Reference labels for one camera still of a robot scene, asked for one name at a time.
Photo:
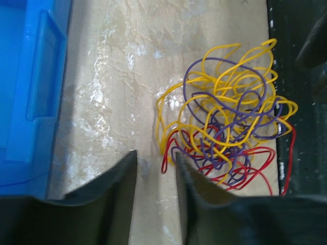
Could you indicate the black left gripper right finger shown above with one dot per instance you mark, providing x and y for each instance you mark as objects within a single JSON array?
[{"x": 211, "y": 215}]

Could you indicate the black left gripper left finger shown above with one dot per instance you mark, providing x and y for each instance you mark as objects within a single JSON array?
[{"x": 98, "y": 212}]

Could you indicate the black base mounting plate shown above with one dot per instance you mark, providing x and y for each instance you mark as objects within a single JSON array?
[{"x": 301, "y": 162}]

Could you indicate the blue three-compartment plastic bin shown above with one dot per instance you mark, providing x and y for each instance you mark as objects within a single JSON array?
[{"x": 33, "y": 53}]

